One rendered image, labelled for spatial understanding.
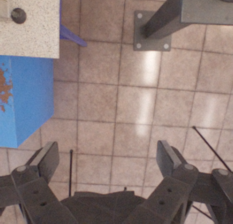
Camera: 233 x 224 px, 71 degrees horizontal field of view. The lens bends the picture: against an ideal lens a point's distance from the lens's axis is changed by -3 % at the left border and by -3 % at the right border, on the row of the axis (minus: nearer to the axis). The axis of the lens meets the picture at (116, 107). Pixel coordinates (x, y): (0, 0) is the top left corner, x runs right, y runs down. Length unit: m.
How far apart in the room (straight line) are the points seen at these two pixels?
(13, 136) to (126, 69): 0.93
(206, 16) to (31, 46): 0.59
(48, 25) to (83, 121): 0.98
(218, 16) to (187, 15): 0.09
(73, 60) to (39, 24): 0.76
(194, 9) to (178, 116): 1.16
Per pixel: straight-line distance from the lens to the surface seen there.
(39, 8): 0.73
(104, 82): 1.42
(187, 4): 0.55
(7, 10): 0.71
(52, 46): 0.70
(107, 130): 1.53
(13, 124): 1.00
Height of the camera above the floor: 1.41
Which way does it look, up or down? 75 degrees down
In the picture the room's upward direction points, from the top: 175 degrees clockwise
